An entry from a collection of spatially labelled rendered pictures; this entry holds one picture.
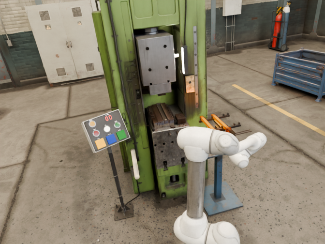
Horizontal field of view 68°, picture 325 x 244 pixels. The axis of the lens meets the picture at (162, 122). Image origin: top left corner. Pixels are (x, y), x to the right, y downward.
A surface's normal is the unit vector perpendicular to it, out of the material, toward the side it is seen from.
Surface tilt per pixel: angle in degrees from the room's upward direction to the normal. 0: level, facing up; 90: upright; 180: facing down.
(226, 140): 48
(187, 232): 75
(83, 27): 90
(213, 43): 90
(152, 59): 90
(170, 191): 90
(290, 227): 0
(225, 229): 6
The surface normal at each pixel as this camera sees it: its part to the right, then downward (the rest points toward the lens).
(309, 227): -0.09, -0.88
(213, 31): 0.30, 0.43
